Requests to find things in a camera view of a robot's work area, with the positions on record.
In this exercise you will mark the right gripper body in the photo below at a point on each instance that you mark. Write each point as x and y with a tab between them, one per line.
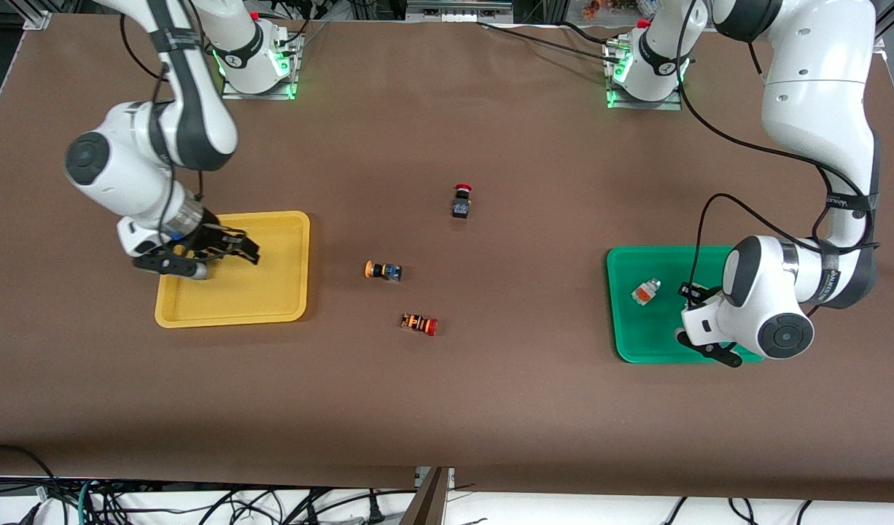
209	232

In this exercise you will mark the white switch orange face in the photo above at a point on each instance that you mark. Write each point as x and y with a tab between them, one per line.
644	293

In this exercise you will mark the yellow push button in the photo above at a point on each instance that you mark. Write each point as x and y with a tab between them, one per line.
385	271

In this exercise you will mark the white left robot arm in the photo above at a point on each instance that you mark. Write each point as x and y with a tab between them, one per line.
819	109

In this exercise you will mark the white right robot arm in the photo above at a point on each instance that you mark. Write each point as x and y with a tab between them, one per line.
192	124

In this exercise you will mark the yellow plastic tray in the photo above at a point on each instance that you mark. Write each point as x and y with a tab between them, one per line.
272	284

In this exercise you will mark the green plastic tray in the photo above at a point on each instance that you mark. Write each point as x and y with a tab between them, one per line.
651	335

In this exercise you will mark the red button orange body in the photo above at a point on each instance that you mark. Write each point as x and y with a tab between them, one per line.
418	324

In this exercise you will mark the red button black body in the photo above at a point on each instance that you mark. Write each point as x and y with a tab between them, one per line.
461	208

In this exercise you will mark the brown table leg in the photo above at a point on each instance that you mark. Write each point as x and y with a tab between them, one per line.
429	507

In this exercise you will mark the grey power strip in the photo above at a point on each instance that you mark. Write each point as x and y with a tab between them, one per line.
458	9

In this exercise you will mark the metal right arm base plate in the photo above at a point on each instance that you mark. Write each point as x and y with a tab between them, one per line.
235	93

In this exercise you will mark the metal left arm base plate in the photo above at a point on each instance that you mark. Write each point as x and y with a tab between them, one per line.
651	106

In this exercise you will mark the aluminium table corner bracket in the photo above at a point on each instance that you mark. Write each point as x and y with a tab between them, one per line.
881	45
37	20

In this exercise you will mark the grey metal bracket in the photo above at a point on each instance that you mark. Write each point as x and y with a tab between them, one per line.
447	475

